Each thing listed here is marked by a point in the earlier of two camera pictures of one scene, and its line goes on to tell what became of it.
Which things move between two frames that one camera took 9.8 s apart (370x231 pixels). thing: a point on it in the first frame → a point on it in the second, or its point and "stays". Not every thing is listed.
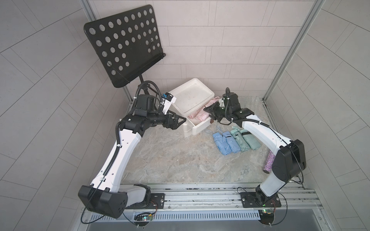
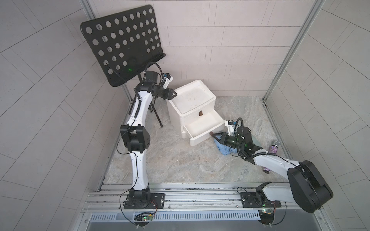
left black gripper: [172, 125] → [166, 94]
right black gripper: [213, 109] → [224, 138]
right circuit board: [267, 216] stays
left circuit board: [141, 219] stays
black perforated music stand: [127, 43] stays
